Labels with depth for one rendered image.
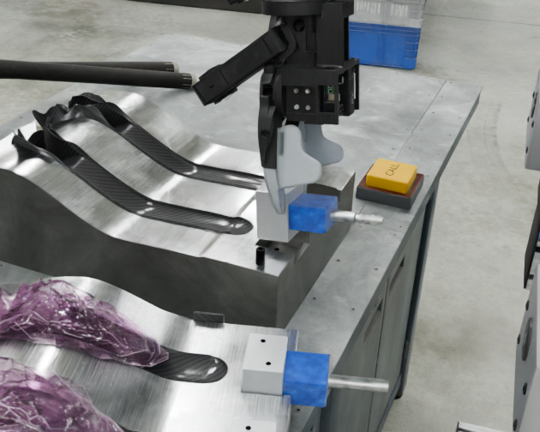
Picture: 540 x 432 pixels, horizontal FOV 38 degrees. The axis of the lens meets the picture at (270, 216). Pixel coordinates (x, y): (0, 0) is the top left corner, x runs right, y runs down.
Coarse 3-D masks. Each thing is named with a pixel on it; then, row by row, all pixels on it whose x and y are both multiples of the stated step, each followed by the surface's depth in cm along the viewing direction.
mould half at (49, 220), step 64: (64, 128) 97; (0, 192) 89; (64, 192) 88; (192, 192) 94; (0, 256) 95; (64, 256) 90; (128, 256) 86; (192, 256) 82; (320, 256) 93; (256, 320) 83
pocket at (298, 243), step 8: (304, 232) 87; (264, 240) 86; (272, 240) 89; (296, 240) 88; (304, 240) 87; (272, 248) 88; (280, 248) 88; (288, 248) 88; (296, 248) 88; (304, 248) 86; (296, 256) 85
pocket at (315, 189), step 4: (308, 184) 97; (312, 184) 96; (316, 184) 96; (320, 184) 96; (308, 188) 97; (312, 188) 97; (316, 188) 96; (320, 188) 96; (324, 188) 96; (328, 188) 96; (332, 188) 96; (336, 188) 95; (308, 192) 97; (312, 192) 97; (316, 192) 97; (320, 192) 97; (324, 192) 96; (328, 192) 96; (332, 192) 96; (336, 192) 95; (340, 192) 95; (340, 196) 95
